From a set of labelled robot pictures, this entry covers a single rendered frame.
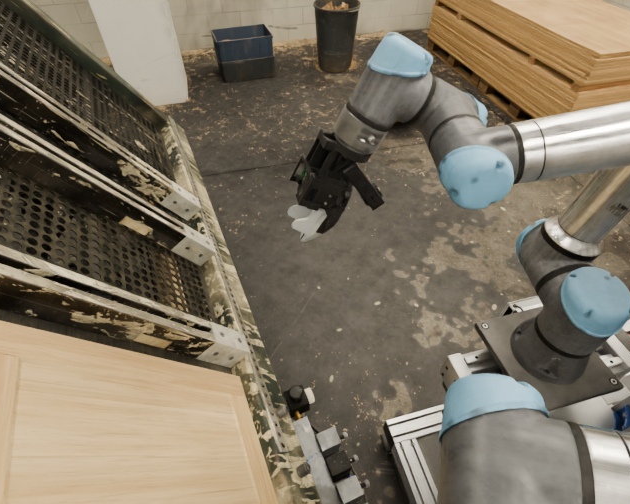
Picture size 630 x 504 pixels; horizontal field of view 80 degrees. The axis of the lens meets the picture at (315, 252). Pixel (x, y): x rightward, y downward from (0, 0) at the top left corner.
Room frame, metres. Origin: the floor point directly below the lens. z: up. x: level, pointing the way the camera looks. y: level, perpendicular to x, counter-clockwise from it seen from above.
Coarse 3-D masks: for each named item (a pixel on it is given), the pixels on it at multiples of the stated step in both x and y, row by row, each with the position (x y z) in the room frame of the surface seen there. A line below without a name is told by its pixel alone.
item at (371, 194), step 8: (352, 168) 0.50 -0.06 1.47; (360, 168) 0.52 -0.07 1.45; (352, 176) 0.50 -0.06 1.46; (360, 176) 0.50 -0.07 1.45; (360, 184) 0.50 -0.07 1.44; (368, 184) 0.50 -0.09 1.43; (360, 192) 0.50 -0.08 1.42; (368, 192) 0.50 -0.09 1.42; (376, 192) 0.51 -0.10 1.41; (368, 200) 0.50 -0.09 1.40; (376, 200) 0.51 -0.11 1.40; (376, 208) 0.51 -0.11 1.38
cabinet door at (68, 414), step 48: (0, 336) 0.28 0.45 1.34; (48, 336) 0.31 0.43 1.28; (0, 384) 0.21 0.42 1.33; (48, 384) 0.23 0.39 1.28; (96, 384) 0.26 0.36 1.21; (144, 384) 0.29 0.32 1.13; (192, 384) 0.33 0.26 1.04; (240, 384) 0.39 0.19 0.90; (0, 432) 0.15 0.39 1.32; (48, 432) 0.16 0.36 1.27; (96, 432) 0.18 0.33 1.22; (144, 432) 0.20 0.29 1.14; (192, 432) 0.23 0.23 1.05; (240, 432) 0.27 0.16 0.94; (0, 480) 0.10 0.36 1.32; (48, 480) 0.11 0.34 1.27; (96, 480) 0.12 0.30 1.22; (144, 480) 0.13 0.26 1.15; (192, 480) 0.15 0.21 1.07; (240, 480) 0.17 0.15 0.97
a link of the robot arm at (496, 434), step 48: (480, 384) 0.12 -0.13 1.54; (528, 384) 0.12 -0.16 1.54; (480, 432) 0.08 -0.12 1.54; (528, 432) 0.08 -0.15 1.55; (576, 432) 0.08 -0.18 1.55; (624, 432) 0.08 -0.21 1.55; (480, 480) 0.06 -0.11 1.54; (528, 480) 0.05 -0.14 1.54; (576, 480) 0.05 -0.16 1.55; (624, 480) 0.05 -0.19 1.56
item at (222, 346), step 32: (0, 256) 0.38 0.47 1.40; (0, 288) 0.34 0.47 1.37; (32, 288) 0.35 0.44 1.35; (64, 288) 0.37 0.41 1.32; (96, 288) 0.41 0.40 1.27; (64, 320) 0.35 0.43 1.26; (96, 320) 0.37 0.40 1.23; (128, 320) 0.39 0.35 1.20; (160, 320) 0.41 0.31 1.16; (192, 320) 0.46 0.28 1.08; (192, 352) 0.42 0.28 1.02; (224, 352) 0.44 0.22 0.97
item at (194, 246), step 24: (0, 120) 0.72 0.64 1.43; (0, 144) 0.68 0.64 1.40; (24, 144) 0.69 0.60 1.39; (48, 144) 0.75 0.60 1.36; (24, 168) 0.68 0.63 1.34; (48, 168) 0.70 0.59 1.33; (72, 168) 0.72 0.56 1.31; (72, 192) 0.71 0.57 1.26; (96, 192) 0.72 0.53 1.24; (120, 192) 0.78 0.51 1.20; (120, 216) 0.73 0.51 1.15; (144, 216) 0.75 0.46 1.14; (168, 216) 0.82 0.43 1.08; (168, 240) 0.77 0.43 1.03; (192, 240) 0.79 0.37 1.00
